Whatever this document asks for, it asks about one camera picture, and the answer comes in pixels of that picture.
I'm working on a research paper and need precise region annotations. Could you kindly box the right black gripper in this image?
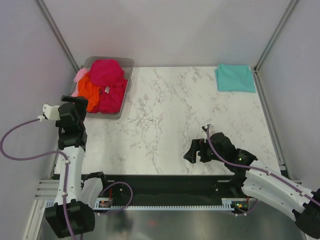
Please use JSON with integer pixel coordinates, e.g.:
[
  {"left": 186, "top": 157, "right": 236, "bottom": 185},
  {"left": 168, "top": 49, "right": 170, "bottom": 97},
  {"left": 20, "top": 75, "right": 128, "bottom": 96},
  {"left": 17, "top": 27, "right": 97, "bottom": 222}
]
[{"left": 183, "top": 138, "right": 226, "bottom": 164}]

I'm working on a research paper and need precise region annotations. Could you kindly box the crimson red t shirt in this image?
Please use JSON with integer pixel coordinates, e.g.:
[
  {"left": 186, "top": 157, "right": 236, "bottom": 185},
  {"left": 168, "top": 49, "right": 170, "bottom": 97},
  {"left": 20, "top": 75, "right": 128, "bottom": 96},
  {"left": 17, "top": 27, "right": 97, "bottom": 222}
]
[{"left": 89, "top": 59, "right": 128, "bottom": 114}]

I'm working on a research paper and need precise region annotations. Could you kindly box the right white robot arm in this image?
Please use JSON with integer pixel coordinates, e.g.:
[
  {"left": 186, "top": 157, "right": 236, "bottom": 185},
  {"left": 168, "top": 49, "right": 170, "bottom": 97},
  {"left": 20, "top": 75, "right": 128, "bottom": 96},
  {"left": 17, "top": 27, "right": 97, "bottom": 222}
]
[{"left": 183, "top": 132, "right": 320, "bottom": 240}]

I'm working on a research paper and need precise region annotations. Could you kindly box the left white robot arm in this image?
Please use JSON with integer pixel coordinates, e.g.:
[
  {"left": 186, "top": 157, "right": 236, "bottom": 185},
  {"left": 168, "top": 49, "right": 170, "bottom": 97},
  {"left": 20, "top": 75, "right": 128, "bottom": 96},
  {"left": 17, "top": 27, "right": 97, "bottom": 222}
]
[{"left": 43, "top": 95, "right": 110, "bottom": 239}]

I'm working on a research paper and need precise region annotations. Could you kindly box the orange t shirt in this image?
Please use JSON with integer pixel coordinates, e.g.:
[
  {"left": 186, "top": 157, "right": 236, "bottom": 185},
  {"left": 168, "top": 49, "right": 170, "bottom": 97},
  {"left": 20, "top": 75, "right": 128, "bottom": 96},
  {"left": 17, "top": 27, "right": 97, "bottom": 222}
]
[{"left": 78, "top": 73, "right": 100, "bottom": 112}]

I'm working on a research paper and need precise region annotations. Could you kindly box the light pink t shirt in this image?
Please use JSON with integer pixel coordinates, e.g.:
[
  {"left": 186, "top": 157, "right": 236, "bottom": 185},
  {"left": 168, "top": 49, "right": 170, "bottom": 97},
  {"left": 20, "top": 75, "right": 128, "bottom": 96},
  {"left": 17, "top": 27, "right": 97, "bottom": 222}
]
[{"left": 71, "top": 68, "right": 89, "bottom": 97}]

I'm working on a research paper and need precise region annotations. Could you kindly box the grey plastic bin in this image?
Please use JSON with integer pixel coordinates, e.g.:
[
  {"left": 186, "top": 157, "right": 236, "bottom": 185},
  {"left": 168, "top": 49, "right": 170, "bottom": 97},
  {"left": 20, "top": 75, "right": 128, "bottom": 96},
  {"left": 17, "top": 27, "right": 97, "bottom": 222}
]
[{"left": 71, "top": 56, "right": 135, "bottom": 119}]

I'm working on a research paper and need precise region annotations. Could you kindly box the folded teal t shirt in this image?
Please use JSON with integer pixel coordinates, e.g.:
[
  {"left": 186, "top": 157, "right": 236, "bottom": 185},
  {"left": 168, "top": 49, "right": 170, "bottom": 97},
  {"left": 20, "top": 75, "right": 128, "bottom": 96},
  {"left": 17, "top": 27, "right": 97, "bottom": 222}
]
[{"left": 214, "top": 64, "right": 256, "bottom": 93}]

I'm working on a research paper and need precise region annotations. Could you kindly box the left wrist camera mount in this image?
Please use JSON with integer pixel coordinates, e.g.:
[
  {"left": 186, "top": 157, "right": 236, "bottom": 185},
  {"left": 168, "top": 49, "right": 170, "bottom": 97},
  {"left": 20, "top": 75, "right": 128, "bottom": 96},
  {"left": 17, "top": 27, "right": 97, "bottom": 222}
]
[{"left": 37, "top": 104, "right": 60, "bottom": 122}]

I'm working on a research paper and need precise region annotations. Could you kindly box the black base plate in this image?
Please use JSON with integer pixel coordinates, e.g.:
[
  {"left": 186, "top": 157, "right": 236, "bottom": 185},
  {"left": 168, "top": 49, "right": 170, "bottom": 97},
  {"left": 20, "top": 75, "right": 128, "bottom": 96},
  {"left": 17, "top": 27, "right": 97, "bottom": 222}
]
[{"left": 98, "top": 173, "right": 247, "bottom": 208}]

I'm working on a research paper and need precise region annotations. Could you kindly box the right aluminium frame post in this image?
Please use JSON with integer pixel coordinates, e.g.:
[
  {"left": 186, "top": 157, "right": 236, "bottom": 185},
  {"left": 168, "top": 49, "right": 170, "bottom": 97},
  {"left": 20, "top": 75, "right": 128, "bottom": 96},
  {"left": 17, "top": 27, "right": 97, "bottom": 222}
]
[{"left": 252, "top": 0, "right": 301, "bottom": 73}]

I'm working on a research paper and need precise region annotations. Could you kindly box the aluminium frame post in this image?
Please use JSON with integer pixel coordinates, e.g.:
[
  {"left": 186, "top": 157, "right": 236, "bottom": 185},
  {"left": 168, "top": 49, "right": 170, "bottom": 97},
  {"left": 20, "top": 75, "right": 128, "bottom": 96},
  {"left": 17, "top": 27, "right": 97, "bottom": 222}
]
[
  {"left": 252, "top": 0, "right": 301, "bottom": 73},
  {"left": 34, "top": 0, "right": 80, "bottom": 72}
]

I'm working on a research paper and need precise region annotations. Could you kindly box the white slotted cable duct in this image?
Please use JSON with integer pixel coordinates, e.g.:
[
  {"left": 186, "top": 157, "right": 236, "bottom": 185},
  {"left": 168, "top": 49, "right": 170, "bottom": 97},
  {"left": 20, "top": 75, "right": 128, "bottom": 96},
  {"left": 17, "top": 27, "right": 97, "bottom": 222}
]
[{"left": 93, "top": 198, "right": 249, "bottom": 213}]

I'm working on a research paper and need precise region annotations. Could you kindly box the left aluminium frame post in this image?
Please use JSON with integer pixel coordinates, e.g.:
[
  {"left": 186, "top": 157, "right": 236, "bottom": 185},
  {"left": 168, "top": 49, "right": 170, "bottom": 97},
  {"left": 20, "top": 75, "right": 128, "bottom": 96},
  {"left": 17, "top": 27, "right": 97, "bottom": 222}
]
[{"left": 34, "top": 0, "right": 80, "bottom": 72}]

